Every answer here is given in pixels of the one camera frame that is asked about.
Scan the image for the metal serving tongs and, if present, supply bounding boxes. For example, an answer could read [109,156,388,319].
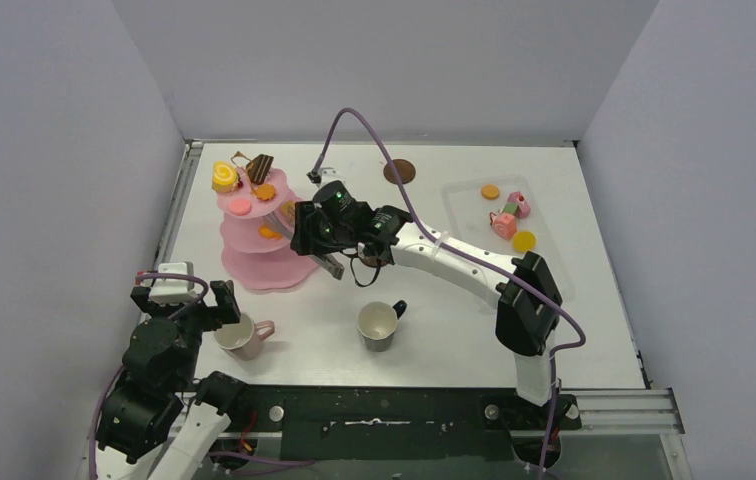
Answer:
[262,213,345,280]

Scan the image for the yellow square biscuit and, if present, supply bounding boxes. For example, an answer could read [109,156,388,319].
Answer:
[279,201,296,224]

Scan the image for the orange flower cookie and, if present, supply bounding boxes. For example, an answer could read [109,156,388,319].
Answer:
[258,225,283,241]

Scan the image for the orange scalloped cookie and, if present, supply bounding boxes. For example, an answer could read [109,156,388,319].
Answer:
[251,183,278,203]

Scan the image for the chocolate layered cake slice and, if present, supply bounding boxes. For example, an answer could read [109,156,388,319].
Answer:
[245,154,274,185]

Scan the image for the pink round macaron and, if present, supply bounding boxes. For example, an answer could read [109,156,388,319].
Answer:
[228,198,253,216]

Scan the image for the yellow swirl roll cake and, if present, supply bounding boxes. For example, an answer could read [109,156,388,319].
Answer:
[211,161,242,194]

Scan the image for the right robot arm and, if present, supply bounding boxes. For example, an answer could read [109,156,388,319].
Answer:
[290,180,563,427]

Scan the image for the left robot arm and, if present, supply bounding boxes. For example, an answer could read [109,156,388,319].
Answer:
[88,272,252,479]

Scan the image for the pink teacup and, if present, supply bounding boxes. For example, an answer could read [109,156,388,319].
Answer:
[213,312,276,361]

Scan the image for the near dark wooden coaster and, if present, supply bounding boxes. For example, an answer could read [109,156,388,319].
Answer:
[359,256,391,269]

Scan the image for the dark wooden coaster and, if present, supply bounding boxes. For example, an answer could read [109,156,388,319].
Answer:
[382,158,416,184]
[359,256,391,269]

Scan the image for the pink three-tier cake stand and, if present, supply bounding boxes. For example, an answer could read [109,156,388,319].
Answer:
[213,151,319,291]

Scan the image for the far dark wooden coaster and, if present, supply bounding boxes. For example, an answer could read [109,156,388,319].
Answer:
[382,158,416,184]

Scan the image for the black mug white inside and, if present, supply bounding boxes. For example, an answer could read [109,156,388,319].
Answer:
[357,300,408,353]

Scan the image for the orange round macaron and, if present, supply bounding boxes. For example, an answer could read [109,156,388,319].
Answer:
[480,184,501,200]

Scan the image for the clear plastic tray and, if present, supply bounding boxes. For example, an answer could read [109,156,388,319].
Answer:
[441,175,575,302]

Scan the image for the pink green cube cake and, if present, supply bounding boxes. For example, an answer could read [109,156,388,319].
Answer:
[501,191,531,219]

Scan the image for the yellow round cake slice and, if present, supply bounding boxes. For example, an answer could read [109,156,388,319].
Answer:
[511,230,537,253]

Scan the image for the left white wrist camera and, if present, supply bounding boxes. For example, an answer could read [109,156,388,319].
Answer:
[140,261,196,305]

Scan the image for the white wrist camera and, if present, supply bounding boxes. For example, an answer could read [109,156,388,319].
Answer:
[307,167,346,189]
[140,261,196,305]

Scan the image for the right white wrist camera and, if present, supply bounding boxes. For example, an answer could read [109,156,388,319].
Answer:
[307,167,346,189]

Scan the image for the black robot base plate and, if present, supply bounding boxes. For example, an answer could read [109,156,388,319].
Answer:
[211,385,582,462]

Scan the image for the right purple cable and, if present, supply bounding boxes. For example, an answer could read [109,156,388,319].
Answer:
[311,107,587,480]

